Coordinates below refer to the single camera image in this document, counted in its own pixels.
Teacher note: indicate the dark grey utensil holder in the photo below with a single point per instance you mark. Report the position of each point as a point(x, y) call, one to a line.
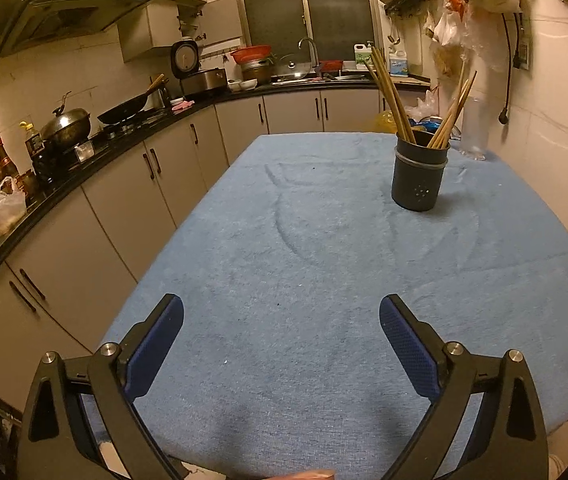
point(419, 180)

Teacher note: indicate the glass pot lid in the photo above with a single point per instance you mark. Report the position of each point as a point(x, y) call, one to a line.
point(294, 67)

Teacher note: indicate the bunch of wooden chopsticks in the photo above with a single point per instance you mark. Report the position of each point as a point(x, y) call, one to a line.
point(394, 105)

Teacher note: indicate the wok with metal lid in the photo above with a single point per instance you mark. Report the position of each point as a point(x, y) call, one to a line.
point(66, 125)

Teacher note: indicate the black kitchen countertop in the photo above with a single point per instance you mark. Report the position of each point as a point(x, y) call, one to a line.
point(289, 87)

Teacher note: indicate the kitchen scale with dial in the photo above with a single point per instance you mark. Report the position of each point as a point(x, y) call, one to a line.
point(186, 60)

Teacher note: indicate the grey base cabinets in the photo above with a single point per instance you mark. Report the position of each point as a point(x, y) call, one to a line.
point(129, 210)

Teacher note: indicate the blue plastic bag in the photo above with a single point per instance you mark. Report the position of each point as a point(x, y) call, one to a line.
point(431, 125)

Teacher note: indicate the red bowl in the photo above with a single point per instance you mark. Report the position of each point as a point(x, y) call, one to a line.
point(331, 66)

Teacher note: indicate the blue label plastic bottle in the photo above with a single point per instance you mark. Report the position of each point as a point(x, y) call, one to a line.
point(398, 62)

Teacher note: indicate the blue table cloth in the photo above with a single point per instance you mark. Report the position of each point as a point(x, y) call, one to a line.
point(314, 260)

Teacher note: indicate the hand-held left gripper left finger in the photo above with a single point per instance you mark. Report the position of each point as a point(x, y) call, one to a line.
point(156, 345)

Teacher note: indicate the chrome sink faucet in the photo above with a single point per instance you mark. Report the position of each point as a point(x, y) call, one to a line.
point(314, 52)

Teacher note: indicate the wall power strip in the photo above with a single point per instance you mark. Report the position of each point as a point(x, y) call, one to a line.
point(523, 55)

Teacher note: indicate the white bowl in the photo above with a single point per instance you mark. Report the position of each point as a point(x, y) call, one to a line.
point(243, 85)

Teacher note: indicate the metal range hood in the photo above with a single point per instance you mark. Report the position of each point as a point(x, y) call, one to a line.
point(69, 10)

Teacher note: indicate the red plastic basin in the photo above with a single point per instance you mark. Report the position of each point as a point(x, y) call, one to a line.
point(251, 53)

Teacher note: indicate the dark kitchen window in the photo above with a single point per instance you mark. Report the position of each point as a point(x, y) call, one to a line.
point(274, 5)

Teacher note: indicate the white detergent bottle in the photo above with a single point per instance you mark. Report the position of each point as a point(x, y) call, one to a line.
point(364, 55)

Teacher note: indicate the dark sauce bottle yellow cap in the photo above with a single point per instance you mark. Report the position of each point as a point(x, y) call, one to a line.
point(33, 145)

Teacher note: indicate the pink cloth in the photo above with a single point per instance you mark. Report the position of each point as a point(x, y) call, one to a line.
point(182, 105)

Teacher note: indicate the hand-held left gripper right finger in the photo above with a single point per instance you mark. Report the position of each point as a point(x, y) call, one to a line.
point(409, 355)

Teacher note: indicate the black frying pan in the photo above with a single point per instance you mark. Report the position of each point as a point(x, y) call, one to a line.
point(124, 110)

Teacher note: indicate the yellow plastic bag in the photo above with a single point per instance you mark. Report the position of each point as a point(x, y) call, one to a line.
point(385, 121)

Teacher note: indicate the clear glass pitcher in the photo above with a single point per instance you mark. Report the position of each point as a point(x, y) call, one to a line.
point(474, 130)

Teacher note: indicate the brown glass bottle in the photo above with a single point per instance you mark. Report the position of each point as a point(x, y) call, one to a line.
point(5, 162)

